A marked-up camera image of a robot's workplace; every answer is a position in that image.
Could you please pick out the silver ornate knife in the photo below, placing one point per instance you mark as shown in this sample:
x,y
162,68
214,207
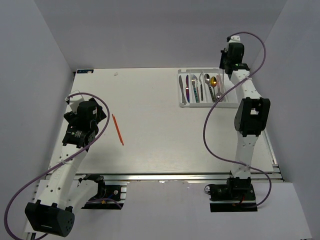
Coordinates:
x,y
183,99

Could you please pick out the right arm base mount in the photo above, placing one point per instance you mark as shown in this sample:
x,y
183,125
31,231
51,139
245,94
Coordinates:
x,y
221,200

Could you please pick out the black patterned handle fork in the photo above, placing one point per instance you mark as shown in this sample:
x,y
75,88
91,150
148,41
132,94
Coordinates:
x,y
201,86

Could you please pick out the blue table label left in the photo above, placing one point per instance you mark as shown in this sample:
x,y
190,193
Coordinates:
x,y
84,71

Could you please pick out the iridescent purple knife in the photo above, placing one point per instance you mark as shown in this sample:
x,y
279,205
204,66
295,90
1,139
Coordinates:
x,y
187,93

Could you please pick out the pink handled fork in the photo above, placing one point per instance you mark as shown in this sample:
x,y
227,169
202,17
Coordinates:
x,y
198,82

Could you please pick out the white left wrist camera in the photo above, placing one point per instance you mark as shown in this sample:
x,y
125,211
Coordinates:
x,y
74,101

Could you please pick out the orange chopstick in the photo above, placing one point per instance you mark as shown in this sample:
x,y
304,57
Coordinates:
x,y
117,130

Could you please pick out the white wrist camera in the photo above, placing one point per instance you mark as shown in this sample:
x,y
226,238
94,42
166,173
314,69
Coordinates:
x,y
74,101
233,39

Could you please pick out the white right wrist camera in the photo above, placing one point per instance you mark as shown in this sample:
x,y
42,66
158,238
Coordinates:
x,y
233,39

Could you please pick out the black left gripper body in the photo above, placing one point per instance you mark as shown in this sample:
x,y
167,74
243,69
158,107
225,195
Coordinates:
x,y
100,116

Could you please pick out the teal handled fork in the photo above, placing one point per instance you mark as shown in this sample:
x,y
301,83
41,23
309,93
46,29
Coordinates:
x,y
194,82

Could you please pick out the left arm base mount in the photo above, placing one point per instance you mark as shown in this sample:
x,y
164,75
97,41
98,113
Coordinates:
x,y
107,197

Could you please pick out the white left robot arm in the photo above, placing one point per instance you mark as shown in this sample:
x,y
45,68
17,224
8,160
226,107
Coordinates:
x,y
55,208

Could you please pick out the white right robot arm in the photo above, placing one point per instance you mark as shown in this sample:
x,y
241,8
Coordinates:
x,y
249,122

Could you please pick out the black patterned handle spoon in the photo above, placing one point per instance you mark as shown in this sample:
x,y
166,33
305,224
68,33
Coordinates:
x,y
207,81

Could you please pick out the purple bowl ornate spoon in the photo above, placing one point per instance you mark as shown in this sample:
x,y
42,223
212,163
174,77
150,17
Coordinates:
x,y
213,84

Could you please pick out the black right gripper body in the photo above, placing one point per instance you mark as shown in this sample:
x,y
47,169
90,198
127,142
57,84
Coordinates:
x,y
223,59

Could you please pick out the white divided cutlery tray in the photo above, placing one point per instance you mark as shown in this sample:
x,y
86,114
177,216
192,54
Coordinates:
x,y
207,101

